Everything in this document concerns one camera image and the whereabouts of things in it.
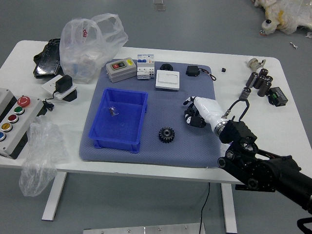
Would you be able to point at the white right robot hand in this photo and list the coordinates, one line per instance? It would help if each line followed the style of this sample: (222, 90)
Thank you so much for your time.
(207, 108)

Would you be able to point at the big black gear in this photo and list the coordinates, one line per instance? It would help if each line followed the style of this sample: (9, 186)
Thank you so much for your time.
(167, 135)

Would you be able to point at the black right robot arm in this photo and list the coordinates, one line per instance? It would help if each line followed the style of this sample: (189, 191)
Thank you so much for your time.
(268, 168)

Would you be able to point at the blue plastic box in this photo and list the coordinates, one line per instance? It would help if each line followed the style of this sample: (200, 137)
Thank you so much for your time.
(117, 129)

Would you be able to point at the grey multi-button control box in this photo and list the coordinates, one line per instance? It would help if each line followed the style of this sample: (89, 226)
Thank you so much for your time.
(17, 122)

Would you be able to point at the small black module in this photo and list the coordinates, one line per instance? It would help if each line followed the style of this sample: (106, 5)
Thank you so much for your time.
(192, 70)

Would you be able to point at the dark cylindrical capacitor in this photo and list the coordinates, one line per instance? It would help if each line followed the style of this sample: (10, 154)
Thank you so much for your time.
(269, 79)
(264, 89)
(263, 72)
(259, 82)
(245, 93)
(251, 79)

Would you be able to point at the blue-grey mat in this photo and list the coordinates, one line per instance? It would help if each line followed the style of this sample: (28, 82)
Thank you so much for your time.
(170, 151)

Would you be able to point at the black round part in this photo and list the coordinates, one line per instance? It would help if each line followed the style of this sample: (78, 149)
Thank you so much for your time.
(166, 67)

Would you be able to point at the white grey connector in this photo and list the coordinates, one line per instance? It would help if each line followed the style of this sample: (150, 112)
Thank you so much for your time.
(253, 64)

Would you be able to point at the black module with green terminals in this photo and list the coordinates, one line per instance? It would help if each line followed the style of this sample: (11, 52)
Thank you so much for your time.
(278, 96)

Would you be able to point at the white circuit breaker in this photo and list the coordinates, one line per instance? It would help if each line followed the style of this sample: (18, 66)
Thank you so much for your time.
(145, 65)

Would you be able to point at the black desk control panel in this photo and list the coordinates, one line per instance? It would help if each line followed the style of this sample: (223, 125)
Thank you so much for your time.
(240, 187)

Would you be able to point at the small clear screw bag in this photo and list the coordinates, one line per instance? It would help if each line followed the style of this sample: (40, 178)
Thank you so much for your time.
(113, 111)

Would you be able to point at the white table leg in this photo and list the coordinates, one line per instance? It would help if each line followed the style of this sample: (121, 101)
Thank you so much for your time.
(229, 209)
(54, 195)

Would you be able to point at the white scrap on floor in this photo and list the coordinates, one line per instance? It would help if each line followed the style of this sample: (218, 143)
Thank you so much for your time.
(293, 45)

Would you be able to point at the large translucent plastic bag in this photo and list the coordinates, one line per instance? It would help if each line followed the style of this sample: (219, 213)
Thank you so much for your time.
(83, 56)

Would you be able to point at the black power adapter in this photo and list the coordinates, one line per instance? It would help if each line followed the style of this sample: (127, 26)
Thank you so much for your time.
(64, 83)

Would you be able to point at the white socket plate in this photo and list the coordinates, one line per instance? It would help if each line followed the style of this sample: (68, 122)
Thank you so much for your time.
(48, 86)

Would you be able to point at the black plastic tray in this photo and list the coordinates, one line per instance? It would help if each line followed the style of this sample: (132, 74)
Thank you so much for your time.
(47, 63)

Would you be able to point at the crumpled clear plastic bag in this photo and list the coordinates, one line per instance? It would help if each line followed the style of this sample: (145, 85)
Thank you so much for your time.
(41, 151)

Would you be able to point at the white wall switch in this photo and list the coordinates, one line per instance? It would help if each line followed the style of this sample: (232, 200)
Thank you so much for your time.
(167, 80)

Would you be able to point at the grey push-button switch box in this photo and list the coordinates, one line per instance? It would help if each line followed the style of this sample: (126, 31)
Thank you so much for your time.
(119, 70)

